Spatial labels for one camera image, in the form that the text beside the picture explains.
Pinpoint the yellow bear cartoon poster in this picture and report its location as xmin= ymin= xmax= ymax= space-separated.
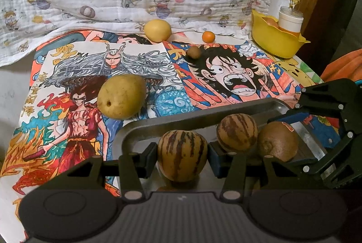
xmin=266 ymin=53 xmax=340 ymax=144

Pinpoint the green pear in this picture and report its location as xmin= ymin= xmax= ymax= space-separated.
xmin=97 ymin=74 xmax=148 ymax=119

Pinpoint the yellow plastic bowl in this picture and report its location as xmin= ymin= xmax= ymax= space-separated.
xmin=251 ymin=9 xmax=310 ymax=59

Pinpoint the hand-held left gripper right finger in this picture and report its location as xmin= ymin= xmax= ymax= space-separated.
xmin=208 ymin=141 xmax=329 ymax=201

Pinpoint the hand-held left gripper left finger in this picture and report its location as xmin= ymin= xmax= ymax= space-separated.
xmin=36 ymin=142 xmax=159 ymax=200

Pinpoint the striped pepino melon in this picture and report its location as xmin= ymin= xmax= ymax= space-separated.
xmin=216 ymin=114 xmax=258 ymax=151
xmin=157 ymin=130 xmax=208 ymax=183

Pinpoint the kiwi with red sticker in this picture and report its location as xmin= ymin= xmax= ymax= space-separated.
xmin=257 ymin=121 xmax=299 ymax=162

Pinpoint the pale orange object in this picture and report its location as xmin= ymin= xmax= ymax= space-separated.
xmin=262 ymin=17 xmax=280 ymax=28

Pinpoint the small brown round fruit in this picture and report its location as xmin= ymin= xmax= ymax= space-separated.
xmin=187 ymin=46 xmax=201 ymax=59

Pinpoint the dragon warrior poster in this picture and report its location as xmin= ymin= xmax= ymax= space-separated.
xmin=0 ymin=31 xmax=195 ymax=198

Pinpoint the white plastic cup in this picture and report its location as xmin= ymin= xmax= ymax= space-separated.
xmin=279 ymin=6 xmax=304 ymax=33

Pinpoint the orange cloth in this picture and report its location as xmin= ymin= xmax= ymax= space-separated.
xmin=321 ymin=49 xmax=362 ymax=82

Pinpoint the yellow lemon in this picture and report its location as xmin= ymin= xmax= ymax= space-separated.
xmin=144 ymin=19 xmax=172 ymax=42

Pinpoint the brown wooden frame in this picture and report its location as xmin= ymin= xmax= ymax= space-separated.
xmin=293 ymin=0 xmax=362 ymax=74

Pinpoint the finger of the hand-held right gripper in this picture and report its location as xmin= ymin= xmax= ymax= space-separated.
xmin=268 ymin=108 xmax=354 ymax=174
xmin=294 ymin=78 xmax=362 ymax=130

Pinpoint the metal tray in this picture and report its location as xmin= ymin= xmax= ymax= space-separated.
xmin=113 ymin=98 xmax=329 ymax=198

